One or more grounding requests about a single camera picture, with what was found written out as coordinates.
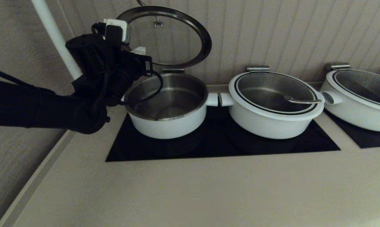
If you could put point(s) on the white round pole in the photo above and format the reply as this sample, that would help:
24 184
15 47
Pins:
55 37

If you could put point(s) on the glass lid with white rim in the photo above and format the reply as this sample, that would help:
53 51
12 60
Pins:
265 88
202 37
363 83

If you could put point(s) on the black glass induction cooktop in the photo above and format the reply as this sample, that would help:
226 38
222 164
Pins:
215 148
366 140

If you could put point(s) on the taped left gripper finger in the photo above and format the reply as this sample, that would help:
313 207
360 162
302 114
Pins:
140 49
141 53

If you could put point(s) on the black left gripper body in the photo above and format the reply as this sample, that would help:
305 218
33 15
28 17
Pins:
130 67

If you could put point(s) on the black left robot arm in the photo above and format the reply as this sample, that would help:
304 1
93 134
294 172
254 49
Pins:
19 104

